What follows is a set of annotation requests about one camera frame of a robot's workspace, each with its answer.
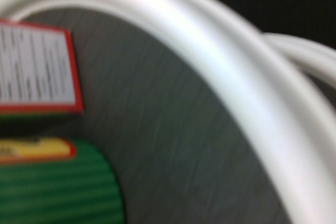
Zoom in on white two-tier lazy Susan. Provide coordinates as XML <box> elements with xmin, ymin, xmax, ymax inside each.
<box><xmin>0</xmin><ymin>0</ymin><xmax>336</xmax><ymax>224</ymax></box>

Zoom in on red raisins box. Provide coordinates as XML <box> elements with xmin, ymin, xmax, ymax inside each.
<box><xmin>0</xmin><ymin>19</ymin><xmax>85</xmax><ymax>116</ymax></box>

